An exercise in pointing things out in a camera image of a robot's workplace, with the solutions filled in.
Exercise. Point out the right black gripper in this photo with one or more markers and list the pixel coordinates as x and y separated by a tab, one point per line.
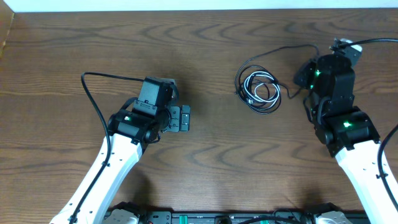
301	76

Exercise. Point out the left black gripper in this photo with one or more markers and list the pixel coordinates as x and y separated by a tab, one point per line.
176	125

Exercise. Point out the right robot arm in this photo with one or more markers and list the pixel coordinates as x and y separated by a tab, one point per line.
349	134

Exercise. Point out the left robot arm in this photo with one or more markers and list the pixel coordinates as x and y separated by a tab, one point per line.
138	124

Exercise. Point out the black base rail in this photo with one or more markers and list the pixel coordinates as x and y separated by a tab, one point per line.
127	212

